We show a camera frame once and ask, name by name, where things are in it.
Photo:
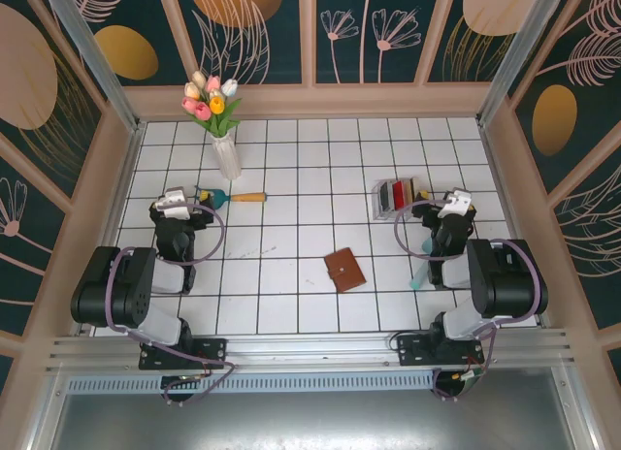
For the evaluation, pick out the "black credit card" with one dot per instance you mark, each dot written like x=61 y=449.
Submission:
x=385 y=196

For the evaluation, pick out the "clear acrylic card stand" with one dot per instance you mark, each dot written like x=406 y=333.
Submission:
x=381 y=216

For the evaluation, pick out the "brown leather card holder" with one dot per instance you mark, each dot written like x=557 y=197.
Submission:
x=345 y=271

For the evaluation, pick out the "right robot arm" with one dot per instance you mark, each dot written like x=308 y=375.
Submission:
x=509 y=280

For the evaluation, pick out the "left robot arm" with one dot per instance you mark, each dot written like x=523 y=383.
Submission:
x=111 y=285

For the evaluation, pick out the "tan credit card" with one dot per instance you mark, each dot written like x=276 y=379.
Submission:
x=412 y=190

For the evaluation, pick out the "red credit card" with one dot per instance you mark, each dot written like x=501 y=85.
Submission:
x=399 y=194

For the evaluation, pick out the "white ribbed vase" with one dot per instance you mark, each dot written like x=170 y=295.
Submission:
x=227 y=159

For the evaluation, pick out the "teal plastic tube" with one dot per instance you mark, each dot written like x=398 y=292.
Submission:
x=418 y=280

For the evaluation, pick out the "artificial tulip bouquet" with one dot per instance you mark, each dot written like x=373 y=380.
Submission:
x=213 y=106

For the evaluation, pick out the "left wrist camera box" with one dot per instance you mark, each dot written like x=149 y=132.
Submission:
x=172 y=200

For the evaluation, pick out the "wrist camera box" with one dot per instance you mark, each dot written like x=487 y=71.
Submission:
x=458 y=200
x=172 y=200

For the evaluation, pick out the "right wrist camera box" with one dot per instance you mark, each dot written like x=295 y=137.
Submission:
x=458 y=200

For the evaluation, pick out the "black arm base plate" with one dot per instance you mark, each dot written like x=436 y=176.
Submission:
x=208 y=350
x=412 y=348

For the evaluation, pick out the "aluminium table edge rail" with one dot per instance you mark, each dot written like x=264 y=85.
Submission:
x=310 y=348

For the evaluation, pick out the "aluminium frame post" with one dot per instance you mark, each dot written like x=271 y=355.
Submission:
x=516 y=52
x=92 y=57

